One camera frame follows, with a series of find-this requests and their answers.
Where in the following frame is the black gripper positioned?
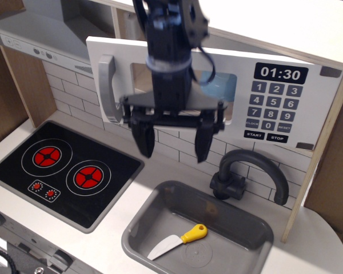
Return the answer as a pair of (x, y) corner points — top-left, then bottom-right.
(121, 68), (226, 163)

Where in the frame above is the white toy microwave door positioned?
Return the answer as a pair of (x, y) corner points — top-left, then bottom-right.
(86, 37), (342, 150)

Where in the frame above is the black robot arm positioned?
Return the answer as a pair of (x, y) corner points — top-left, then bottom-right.
(121, 1), (225, 162)

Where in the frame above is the blue plate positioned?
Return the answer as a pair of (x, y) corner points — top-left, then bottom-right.
(201, 72), (237, 102)

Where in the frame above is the dark grey toy faucet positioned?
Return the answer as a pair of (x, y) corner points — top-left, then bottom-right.
(210, 149), (289, 206)

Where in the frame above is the black toy stove top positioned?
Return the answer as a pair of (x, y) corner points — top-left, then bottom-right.
(0, 121), (144, 233)

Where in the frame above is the grey sink basin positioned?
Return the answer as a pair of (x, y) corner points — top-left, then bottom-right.
(121, 181), (274, 273)

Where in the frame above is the grey range hood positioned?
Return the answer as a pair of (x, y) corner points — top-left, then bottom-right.
(0, 1), (108, 77)

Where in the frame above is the grey oven control panel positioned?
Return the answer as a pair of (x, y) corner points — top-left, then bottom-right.
(0, 213), (98, 273)

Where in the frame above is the black cable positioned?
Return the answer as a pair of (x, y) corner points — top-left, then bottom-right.
(190, 45), (217, 86)

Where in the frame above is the yellow handled toy knife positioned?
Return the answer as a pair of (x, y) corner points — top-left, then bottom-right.
(147, 224), (208, 260)

